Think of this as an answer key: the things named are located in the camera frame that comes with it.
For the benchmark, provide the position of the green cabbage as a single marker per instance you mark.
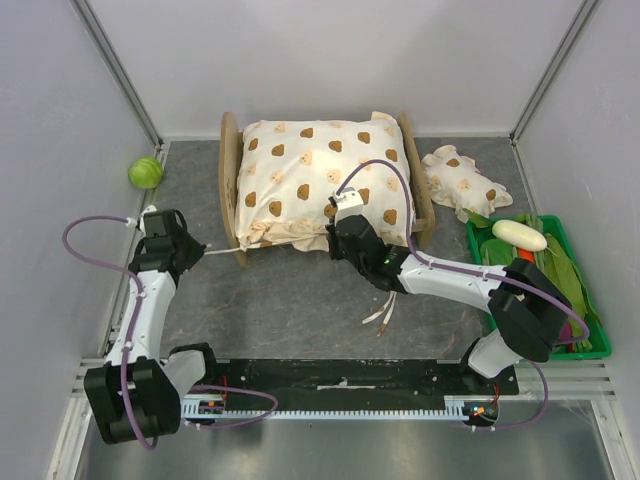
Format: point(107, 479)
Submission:
point(146, 173)

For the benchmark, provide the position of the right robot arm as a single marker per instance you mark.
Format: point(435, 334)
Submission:
point(528, 310)

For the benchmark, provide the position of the orange carrot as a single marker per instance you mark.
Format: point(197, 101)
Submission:
point(526, 255)

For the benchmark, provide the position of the white radish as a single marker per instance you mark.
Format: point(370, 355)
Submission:
point(519, 235)

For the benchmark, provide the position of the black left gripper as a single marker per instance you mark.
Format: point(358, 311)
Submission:
point(196, 250)

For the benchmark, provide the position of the wooden pet bed frame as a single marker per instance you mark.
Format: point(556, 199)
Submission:
point(230, 157)

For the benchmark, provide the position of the white cable duct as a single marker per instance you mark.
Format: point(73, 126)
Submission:
point(211, 409)

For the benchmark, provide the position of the bear print small pillow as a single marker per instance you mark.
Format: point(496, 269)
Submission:
point(455, 181)

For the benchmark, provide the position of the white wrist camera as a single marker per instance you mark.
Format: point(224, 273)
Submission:
point(347, 203)
point(150, 223)

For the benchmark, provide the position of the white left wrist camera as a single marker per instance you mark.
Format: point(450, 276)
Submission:
point(150, 223)

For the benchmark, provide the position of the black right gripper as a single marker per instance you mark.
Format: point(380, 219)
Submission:
point(338, 240)

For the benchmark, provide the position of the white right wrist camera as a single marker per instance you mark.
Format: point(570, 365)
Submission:
point(347, 203)

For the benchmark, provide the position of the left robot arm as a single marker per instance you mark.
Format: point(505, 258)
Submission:
point(136, 395)

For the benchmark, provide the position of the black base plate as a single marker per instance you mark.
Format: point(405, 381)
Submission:
point(343, 384)

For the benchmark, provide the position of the green plastic basket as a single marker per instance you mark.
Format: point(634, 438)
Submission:
point(600, 330)

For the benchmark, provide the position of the bear print cream quilt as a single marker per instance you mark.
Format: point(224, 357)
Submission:
point(289, 169)

